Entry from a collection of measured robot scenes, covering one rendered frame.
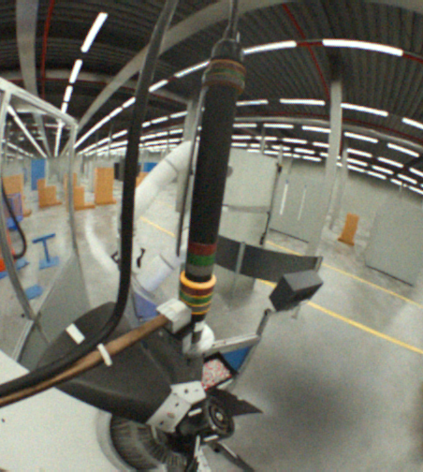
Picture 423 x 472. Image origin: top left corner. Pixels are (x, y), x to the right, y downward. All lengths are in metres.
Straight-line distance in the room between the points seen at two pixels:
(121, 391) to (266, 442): 1.53
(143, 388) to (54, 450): 0.29
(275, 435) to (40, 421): 1.64
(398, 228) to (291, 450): 5.79
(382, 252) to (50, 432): 6.53
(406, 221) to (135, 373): 6.42
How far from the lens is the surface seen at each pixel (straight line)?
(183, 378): 0.54
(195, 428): 0.44
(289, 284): 0.92
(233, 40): 0.23
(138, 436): 0.50
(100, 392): 0.38
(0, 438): 0.49
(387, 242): 6.31
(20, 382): 0.19
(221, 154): 0.18
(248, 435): 1.77
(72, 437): 0.54
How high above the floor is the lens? 1.68
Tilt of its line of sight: 20 degrees down
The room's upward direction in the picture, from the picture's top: 8 degrees clockwise
